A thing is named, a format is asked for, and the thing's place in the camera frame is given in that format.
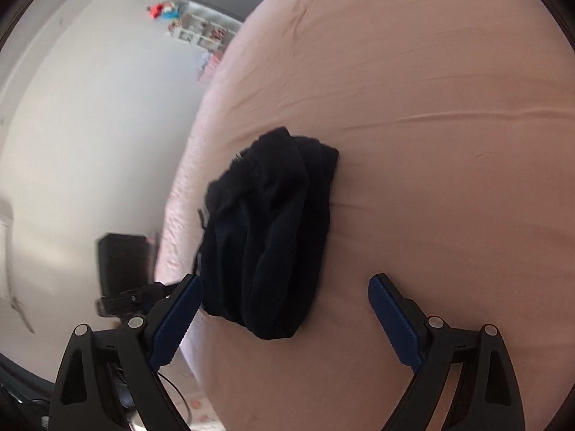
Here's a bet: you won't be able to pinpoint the pink bed sheet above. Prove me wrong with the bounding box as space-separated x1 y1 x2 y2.
157 0 574 430

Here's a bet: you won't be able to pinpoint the black box on floor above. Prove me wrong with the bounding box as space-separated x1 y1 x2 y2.
96 233 155 317

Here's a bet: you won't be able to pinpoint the white toy shelf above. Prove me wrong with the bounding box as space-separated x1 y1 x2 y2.
167 13 237 52

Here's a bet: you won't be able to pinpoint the navy striped shorts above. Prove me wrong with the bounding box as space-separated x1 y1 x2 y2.
194 128 339 339

